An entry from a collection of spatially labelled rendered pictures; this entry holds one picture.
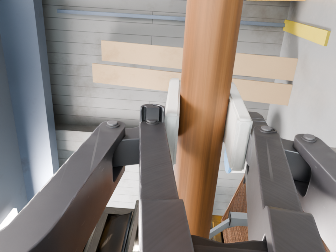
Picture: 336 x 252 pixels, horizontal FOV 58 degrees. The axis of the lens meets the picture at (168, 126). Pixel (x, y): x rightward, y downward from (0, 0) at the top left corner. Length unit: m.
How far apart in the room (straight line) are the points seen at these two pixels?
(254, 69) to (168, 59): 0.94
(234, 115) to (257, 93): 3.31
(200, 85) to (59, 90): 4.14
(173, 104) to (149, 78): 3.41
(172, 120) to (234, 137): 0.03
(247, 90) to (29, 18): 2.43
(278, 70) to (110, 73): 1.90
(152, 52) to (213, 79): 3.35
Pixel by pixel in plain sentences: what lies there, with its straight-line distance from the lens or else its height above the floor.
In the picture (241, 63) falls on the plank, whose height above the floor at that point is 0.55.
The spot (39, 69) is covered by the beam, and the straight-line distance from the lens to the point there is 3.71.
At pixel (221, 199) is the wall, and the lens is 4.80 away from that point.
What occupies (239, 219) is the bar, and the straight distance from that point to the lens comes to 1.35.
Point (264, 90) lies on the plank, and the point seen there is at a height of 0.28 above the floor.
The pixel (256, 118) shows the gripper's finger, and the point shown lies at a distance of 0.18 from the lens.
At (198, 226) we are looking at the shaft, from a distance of 0.22.
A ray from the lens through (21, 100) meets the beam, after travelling 3.93.
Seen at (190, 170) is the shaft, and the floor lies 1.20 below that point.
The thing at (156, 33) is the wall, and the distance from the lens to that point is 3.83.
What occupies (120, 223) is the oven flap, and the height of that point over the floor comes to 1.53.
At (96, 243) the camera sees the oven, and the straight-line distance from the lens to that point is 2.05.
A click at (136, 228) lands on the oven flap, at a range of 1.90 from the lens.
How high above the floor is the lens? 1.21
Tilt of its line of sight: 1 degrees up
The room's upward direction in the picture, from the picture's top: 86 degrees counter-clockwise
